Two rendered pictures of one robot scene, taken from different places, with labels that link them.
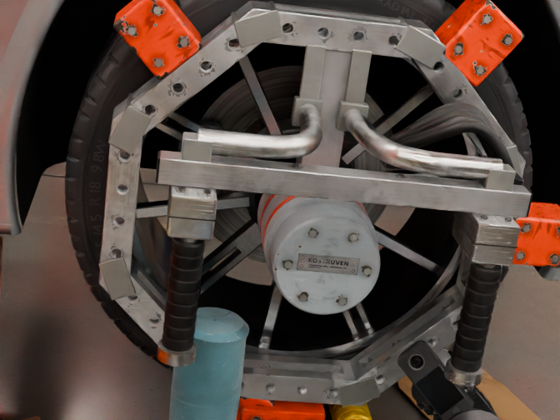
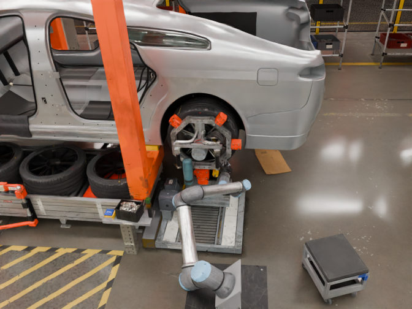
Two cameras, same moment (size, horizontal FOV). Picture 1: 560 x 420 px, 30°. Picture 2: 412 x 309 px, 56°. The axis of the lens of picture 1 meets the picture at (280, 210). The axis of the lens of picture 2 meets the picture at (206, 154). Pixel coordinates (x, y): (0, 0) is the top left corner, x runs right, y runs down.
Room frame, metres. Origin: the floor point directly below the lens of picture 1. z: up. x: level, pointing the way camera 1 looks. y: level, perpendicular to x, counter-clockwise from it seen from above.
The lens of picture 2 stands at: (-1.48, -0.95, 2.83)
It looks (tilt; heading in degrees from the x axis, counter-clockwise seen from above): 36 degrees down; 17
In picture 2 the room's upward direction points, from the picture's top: 3 degrees counter-clockwise
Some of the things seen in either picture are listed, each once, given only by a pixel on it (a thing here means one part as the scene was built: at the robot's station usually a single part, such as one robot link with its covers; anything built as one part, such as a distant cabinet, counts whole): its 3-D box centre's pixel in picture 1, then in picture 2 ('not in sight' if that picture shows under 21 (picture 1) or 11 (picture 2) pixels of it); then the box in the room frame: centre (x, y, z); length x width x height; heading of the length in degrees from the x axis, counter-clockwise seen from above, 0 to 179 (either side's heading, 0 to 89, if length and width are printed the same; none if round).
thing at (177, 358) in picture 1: (182, 295); (178, 160); (1.06, 0.09, 0.83); 0.04 x 0.04 x 0.16
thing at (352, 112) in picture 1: (425, 117); (209, 134); (1.21, -0.16, 1.03); 0.19 x 0.18 x 0.11; 8
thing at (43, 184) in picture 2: not in sight; (55, 169); (1.18, 1.53, 0.39); 0.66 x 0.66 x 0.24
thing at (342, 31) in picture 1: (309, 214); (201, 143); (1.32, -0.04, 0.85); 0.54 x 0.07 x 0.54; 98
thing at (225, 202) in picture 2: not in sight; (206, 190); (1.49, -0.01, 0.13); 0.50 x 0.36 x 0.10; 98
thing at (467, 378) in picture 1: (475, 318); (217, 161); (1.11, -0.24, 0.83); 0.04 x 0.04 x 0.16
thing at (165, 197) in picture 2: not in sight; (172, 195); (1.20, 0.26, 0.26); 0.42 x 0.18 x 0.35; 8
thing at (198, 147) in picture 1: (260, 99); (187, 133); (1.18, 0.04, 1.03); 0.19 x 0.18 x 0.11; 8
